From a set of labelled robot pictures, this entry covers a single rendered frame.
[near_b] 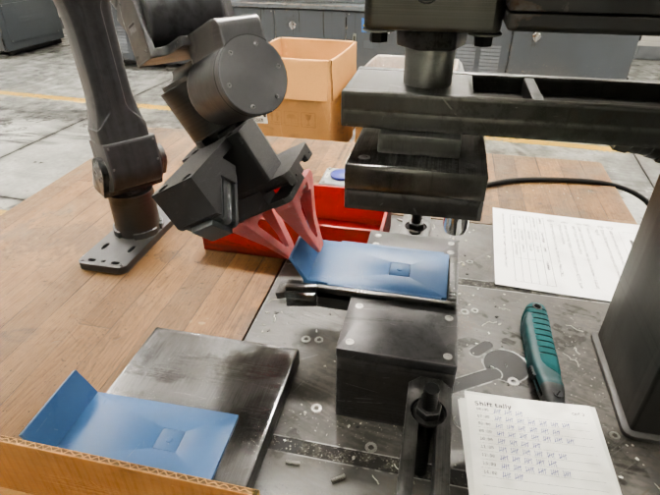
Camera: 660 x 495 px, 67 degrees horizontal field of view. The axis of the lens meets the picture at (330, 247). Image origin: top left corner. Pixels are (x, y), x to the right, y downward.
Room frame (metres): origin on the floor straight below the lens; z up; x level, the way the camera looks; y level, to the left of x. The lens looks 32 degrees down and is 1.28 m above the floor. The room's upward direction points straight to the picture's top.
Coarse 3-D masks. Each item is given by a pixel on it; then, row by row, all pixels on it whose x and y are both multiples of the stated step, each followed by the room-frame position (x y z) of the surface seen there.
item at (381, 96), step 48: (432, 48) 0.37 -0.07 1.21; (384, 96) 0.36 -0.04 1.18; (432, 96) 0.36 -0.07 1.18; (480, 96) 0.36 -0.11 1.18; (528, 96) 0.37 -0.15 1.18; (576, 96) 0.40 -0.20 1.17; (624, 96) 0.40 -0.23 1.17; (384, 144) 0.35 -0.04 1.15; (432, 144) 0.35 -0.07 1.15; (480, 144) 0.37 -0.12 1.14; (624, 144) 0.33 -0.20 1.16; (384, 192) 0.33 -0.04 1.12; (432, 192) 0.32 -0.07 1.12; (480, 192) 0.31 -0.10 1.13
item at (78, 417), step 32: (64, 384) 0.30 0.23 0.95; (64, 416) 0.28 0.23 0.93; (96, 416) 0.29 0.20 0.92; (128, 416) 0.29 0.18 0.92; (160, 416) 0.29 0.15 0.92; (192, 416) 0.29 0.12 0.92; (224, 416) 0.29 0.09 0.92; (64, 448) 0.26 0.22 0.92; (96, 448) 0.26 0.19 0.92; (128, 448) 0.26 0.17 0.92; (192, 448) 0.26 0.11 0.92; (224, 448) 0.26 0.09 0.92
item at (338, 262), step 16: (304, 256) 0.42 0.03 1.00; (320, 256) 0.44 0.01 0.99; (336, 256) 0.44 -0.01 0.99; (352, 256) 0.44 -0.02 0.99; (368, 256) 0.44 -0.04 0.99; (384, 256) 0.44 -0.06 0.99; (400, 256) 0.44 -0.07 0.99; (416, 256) 0.44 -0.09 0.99; (432, 256) 0.44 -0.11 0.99; (448, 256) 0.44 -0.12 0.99; (304, 272) 0.41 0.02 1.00; (320, 272) 0.41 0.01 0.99; (336, 272) 0.41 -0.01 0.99; (352, 272) 0.41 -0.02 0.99; (368, 272) 0.41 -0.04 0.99; (384, 272) 0.41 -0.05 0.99; (416, 272) 0.41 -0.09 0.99; (432, 272) 0.41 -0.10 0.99; (384, 288) 0.39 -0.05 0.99; (400, 288) 0.39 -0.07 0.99; (416, 288) 0.39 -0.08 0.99; (432, 288) 0.39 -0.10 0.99
